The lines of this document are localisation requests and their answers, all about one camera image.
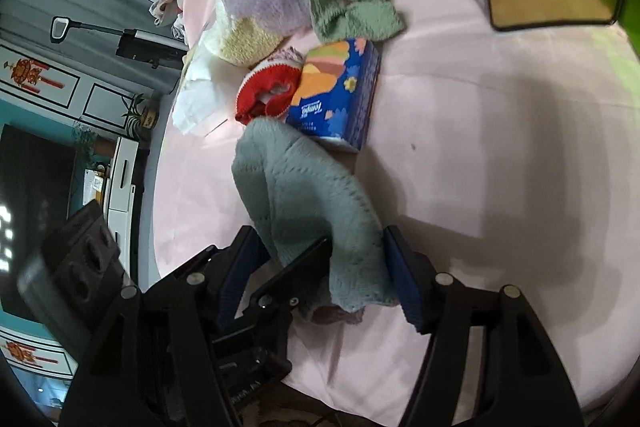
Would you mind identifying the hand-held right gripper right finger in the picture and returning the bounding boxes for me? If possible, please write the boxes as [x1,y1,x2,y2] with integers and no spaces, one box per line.
[384,224,587,427]

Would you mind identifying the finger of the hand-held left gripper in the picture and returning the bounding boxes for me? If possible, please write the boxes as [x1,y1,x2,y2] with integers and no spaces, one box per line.
[210,236,332,408]

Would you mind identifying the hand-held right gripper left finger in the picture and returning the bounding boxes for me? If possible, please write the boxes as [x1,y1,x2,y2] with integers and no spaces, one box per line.
[59,225,261,427]

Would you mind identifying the grey-green knitted cloth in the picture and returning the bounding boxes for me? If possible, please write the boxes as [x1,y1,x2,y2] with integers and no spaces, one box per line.
[231,117,401,313]

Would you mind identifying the sage green knitted cloth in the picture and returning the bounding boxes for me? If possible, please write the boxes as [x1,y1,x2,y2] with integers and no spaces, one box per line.
[299,0,407,44]

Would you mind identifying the black television screen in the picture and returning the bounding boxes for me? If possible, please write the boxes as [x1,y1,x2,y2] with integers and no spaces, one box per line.
[0,122,76,323]

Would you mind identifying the white cabinet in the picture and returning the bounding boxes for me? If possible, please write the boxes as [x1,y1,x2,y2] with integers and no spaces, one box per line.
[102,134,153,308]

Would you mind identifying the pink printed bedsheet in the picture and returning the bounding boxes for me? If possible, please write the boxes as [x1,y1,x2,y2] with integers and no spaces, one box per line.
[150,0,640,413]

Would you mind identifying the potted plant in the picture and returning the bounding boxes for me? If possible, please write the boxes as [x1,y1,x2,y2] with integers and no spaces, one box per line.
[122,93,161,140]

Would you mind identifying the blue tissue pack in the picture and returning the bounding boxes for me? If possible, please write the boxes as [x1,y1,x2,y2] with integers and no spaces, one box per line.
[285,38,382,154]

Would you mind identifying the white cloth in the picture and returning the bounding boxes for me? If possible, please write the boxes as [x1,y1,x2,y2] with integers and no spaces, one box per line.
[171,47,236,138]

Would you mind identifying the red and white knitted item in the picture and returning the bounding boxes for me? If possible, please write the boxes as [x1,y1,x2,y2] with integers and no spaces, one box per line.
[235,48,307,126]

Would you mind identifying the stick vacuum cleaner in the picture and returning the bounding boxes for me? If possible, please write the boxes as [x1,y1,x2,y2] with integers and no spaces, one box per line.
[50,16,190,72]

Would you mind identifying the yellow and white knitted hat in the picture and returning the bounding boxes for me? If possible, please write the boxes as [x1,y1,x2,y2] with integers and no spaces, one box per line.
[202,0,291,68]

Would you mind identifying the red wall decoration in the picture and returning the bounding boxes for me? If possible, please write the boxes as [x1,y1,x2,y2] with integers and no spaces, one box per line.
[0,339,66,370]
[2,57,66,95]

